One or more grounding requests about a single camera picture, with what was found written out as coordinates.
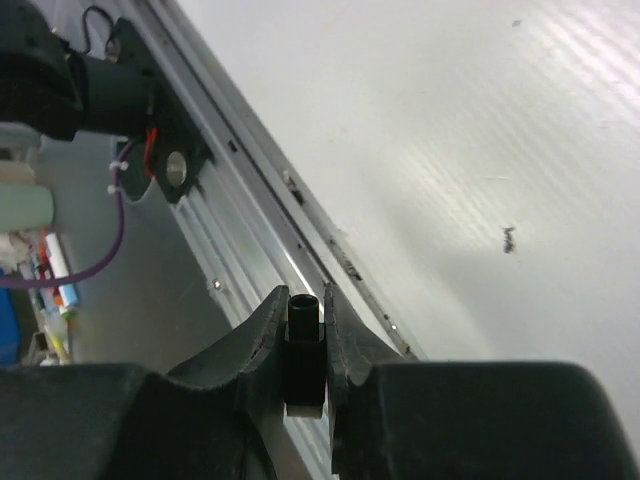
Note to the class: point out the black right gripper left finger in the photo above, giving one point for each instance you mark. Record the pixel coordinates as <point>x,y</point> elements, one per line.
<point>211,417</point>

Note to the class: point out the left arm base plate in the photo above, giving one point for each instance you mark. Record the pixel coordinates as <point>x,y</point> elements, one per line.
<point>160,125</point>

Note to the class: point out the black marker cap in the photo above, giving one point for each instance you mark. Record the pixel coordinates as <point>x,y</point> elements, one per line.
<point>304,358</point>

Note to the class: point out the green plastic cup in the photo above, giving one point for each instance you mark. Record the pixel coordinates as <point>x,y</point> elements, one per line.
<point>25,207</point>

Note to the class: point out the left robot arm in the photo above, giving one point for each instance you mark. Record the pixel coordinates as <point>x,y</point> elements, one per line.
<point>58,91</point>

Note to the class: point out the aluminium frame rail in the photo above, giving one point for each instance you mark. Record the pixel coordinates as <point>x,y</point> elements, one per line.
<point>250,221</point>

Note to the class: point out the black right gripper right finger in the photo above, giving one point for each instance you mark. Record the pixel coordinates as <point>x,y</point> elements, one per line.
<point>393,418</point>

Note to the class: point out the blue plastic bin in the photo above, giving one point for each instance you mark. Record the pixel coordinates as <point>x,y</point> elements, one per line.
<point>9,331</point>

